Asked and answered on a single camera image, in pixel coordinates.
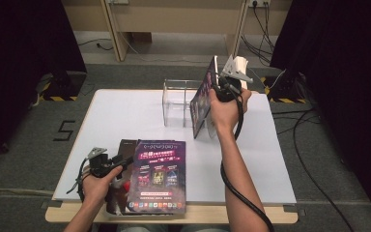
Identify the clear acrylic book organizer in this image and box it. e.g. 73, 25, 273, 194
161, 77, 221, 139

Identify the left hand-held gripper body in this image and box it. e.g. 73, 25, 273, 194
86, 147, 122, 178

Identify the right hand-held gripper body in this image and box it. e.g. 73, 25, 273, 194
212, 54, 254, 102

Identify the person's right hand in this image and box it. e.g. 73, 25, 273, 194
209, 88, 252, 136

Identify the person's left hand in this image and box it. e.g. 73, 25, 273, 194
81, 166, 123, 207

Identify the black magazine with red print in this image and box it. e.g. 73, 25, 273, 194
105, 138, 143, 217

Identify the stand base with hazard tape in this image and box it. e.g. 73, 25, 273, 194
40, 71, 88, 102
260, 75, 308, 104

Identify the white power socket with plugs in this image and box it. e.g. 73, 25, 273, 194
249, 0, 271, 8

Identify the white table cover sheet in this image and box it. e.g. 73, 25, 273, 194
51, 89, 298, 205

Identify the hand-held gripper cable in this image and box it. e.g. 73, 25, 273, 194
66, 158, 93, 202
220, 83, 274, 232

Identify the purple magazine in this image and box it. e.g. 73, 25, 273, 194
125, 138, 187, 216
188, 55, 220, 140

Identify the beige wooden desk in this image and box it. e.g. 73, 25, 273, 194
61, 0, 293, 64

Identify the left hand-held gripper cable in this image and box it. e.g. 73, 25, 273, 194
66, 158, 93, 202

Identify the short white cable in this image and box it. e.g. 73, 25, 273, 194
267, 69, 287, 90

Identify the right hand-held gripper cable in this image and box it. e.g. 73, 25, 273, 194
220, 83, 274, 232

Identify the long black floor cable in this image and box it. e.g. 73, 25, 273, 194
271, 109, 356, 232

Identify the black curtain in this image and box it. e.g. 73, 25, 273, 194
0, 0, 88, 172
270, 0, 371, 230

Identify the black cable bundle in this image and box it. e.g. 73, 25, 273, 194
241, 3, 276, 66

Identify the short black floor cable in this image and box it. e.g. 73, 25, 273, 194
76, 38, 114, 51

